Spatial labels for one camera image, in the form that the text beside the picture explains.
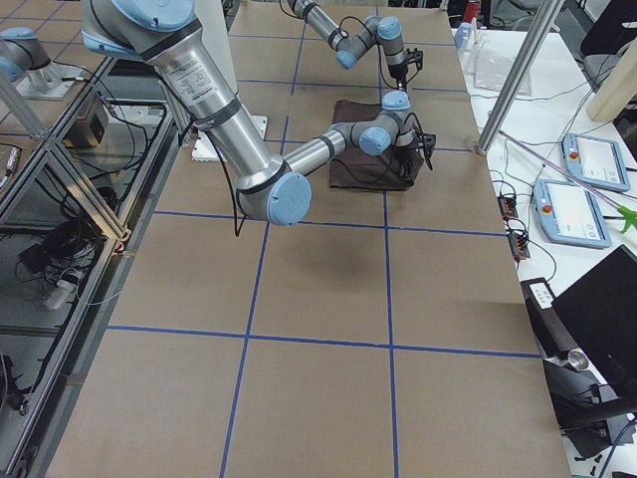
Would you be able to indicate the black monitor on stand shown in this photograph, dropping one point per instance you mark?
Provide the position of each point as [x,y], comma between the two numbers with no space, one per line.
[599,312]

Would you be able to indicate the dark brown t-shirt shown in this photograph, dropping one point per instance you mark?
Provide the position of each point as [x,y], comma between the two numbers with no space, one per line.
[354,169]

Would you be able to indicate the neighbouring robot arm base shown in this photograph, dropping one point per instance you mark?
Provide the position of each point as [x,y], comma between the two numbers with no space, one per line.
[25,61]

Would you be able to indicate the aluminium profile post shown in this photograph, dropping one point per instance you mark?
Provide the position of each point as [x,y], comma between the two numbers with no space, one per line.
[540,26]

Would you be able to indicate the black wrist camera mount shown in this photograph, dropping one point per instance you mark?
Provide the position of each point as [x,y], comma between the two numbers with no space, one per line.
[426,143]
[414,57]

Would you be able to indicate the far blue teach pendant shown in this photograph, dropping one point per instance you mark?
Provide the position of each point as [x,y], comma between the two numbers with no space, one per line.
[596,161]

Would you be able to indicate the blue teach pendant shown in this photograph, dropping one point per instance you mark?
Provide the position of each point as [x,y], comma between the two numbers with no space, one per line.
[596,161]
[569,215]

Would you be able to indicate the green handled reacher stick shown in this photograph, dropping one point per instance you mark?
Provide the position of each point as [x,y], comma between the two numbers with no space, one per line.
[628,215]

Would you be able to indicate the clear acrylic rack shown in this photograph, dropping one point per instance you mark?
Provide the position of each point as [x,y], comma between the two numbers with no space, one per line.
[486,69]

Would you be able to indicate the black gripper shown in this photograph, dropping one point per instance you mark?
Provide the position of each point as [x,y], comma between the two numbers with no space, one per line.
[405,153]
[396,76]

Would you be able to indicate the black box with white label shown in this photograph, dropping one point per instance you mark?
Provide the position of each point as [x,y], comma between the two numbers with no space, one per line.
[549,330]

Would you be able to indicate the black terminal block strip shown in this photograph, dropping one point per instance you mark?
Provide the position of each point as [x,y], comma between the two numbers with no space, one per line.
[517,232]

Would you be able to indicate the brown paper table cover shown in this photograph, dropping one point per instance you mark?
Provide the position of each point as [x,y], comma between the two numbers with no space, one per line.
[385,336]

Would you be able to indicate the near blue teach pendant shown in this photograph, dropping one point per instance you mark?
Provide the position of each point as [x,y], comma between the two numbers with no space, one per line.
[569,215]

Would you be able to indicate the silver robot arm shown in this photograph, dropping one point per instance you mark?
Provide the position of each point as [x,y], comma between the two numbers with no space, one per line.
[375,31]
[167,35]

